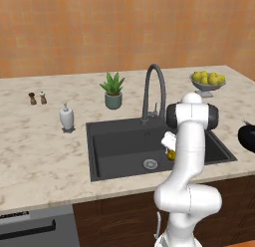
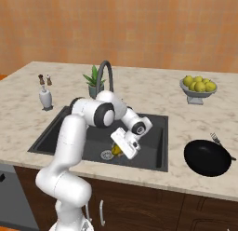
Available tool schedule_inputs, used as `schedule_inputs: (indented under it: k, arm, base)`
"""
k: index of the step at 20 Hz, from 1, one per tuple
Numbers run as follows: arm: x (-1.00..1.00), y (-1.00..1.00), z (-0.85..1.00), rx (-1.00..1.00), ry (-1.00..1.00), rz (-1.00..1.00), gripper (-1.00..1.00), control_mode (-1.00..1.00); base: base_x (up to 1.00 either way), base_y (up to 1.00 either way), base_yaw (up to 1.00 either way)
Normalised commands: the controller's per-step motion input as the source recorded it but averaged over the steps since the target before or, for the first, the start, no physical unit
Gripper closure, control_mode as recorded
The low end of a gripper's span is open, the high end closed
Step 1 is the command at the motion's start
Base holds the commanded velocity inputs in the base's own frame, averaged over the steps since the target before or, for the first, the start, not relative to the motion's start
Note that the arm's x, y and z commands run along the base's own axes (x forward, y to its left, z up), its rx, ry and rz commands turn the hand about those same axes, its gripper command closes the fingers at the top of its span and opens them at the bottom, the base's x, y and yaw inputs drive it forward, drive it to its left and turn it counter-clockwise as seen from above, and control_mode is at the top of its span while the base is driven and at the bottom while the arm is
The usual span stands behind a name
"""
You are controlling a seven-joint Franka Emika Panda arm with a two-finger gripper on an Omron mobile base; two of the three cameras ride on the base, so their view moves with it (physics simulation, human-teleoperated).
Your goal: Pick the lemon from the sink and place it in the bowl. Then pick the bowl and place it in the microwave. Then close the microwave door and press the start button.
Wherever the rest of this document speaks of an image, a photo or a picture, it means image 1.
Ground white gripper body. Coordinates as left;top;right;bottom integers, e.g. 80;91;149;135
160;130;178;149

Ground dark grey sink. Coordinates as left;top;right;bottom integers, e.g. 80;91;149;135
86;117;238;182

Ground grey bowl of yellow fruit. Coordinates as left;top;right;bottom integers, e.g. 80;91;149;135
189;70;227;99

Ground black bowl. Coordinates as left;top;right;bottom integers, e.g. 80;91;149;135
237;120;255;154

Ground brown wooden cupboard door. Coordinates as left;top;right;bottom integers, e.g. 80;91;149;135
72;175;255;247

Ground grey arched tap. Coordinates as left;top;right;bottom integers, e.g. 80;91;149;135
139;64;167;124

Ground green plant in grey pot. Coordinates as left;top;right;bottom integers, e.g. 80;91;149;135
99;72;127;111

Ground white soap dispenser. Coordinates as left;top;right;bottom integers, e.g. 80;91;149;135
59;102;77;133

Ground brown pepper shaker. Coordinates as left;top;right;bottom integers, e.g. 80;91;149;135
28;92;38;106

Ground grey dishwasher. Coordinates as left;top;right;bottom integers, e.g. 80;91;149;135
0;204;81;247

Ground silver cupboard handle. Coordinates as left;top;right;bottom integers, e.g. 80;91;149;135
154;210;162;241

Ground black dishwasher handle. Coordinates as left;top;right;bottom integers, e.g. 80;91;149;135
0;218;57;241

